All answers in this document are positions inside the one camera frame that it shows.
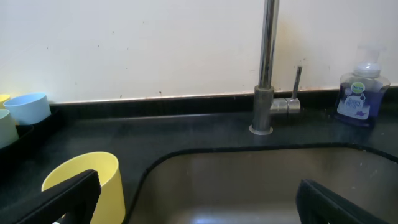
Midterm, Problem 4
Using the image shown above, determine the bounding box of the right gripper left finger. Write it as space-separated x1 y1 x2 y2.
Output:
0 169 102 224

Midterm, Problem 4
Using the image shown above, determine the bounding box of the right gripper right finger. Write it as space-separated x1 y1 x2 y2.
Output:
295 179 391 224

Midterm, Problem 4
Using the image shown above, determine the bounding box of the yellow cup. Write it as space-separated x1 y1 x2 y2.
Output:
41 151 126 224
0 94 12 110

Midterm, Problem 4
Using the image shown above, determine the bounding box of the green cup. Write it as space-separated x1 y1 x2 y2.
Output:
0 108 20 149

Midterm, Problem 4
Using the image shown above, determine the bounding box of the steel sink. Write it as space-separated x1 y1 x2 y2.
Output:
124 142 398 224

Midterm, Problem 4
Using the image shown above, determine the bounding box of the blue cup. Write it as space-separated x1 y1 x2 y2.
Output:
2 92 52 126

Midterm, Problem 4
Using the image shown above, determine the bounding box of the blue soap bottle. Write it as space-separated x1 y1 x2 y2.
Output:
334 43 391 128

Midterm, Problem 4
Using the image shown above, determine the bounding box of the steel tap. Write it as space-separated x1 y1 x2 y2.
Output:
248 0 303 136

